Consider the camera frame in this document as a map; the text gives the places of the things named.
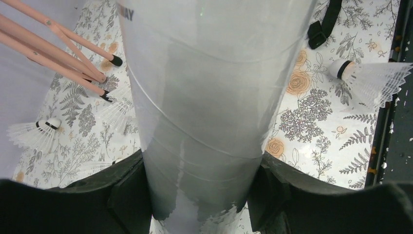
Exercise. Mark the white shuttlecock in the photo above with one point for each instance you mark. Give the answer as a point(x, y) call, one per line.
point(119, 112)
point(374, 84)
point(38, 135)
point(92, 167)

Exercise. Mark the floral tablecloth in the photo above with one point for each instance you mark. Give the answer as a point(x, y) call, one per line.
point(321, 128)

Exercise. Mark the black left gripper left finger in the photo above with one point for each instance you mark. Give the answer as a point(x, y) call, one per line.
point(113, 201)

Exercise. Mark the white shuttlecock tube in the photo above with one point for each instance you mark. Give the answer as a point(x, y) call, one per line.
point(207, 79)

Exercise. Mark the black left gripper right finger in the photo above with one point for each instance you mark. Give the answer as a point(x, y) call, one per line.
point(284, 200)

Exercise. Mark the pink music stand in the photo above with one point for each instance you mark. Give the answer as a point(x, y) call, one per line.
point(78, 68)

